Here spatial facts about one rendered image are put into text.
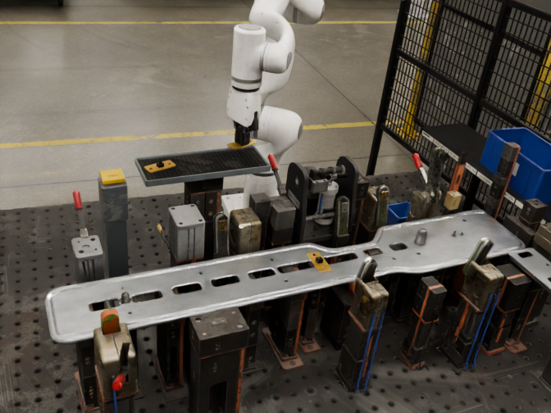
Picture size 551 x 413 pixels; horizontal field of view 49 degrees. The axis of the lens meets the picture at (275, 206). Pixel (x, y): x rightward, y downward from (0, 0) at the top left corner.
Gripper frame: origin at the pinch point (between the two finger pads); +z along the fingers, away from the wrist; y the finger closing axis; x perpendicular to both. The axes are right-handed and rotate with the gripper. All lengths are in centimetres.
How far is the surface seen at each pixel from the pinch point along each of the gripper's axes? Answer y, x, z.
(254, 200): 11.5, -3.7, 14.4
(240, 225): 16.9, -13.0, 16.5
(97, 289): 11, -53, 24
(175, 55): -365, 223, 125
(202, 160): -6.3, -9.1, 8.1
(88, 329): 22, -61, 24
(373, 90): -204, 334, 125
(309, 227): 17.5, 14.8, 27.6
